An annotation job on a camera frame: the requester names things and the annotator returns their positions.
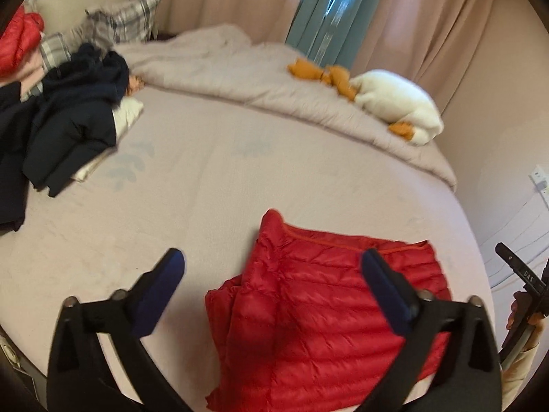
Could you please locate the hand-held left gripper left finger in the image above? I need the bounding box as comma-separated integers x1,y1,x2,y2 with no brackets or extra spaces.
45,248,186,412

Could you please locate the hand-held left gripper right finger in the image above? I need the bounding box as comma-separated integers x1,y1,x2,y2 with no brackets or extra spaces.
361,248,502,412

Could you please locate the red down jacket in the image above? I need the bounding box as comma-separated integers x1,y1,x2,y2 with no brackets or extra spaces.
203,208,453,412

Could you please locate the person's right forearm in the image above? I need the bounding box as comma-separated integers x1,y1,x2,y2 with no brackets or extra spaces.
500,330,541,404

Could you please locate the person's right hand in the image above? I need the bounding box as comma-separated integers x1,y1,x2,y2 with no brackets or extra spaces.
506,290,527,331

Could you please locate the bed with pink sheet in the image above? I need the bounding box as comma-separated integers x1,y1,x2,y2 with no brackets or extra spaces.
0,26,498,412

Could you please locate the black jacket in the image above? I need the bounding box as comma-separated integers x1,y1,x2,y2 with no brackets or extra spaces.
0,81,118,232

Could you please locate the cream cloth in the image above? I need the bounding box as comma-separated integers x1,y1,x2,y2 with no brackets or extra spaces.
71,96,144,183

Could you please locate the white goose plush toy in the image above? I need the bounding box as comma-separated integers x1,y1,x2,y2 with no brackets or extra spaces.
287,58,444,146

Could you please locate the navy garment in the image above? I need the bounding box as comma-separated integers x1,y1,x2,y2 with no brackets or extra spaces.
43,43,131,106

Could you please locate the grey duvet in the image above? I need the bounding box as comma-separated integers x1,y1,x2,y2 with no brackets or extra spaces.
114,23,457,192

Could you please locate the pink curtain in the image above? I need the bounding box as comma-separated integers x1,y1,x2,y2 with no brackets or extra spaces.
352,0,549,112
146,0,318,46

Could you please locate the plaid pillow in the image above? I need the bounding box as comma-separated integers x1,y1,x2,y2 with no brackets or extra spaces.
109,0,166,44
38,11,114,73

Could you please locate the blue curtain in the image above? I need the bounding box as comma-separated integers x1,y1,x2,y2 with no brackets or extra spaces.
285,0,401,69

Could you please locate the small red garment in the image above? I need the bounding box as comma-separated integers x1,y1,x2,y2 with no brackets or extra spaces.
0,6,46,78

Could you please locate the white wall power strip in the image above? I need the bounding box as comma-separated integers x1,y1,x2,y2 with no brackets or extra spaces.
529,164,549,194

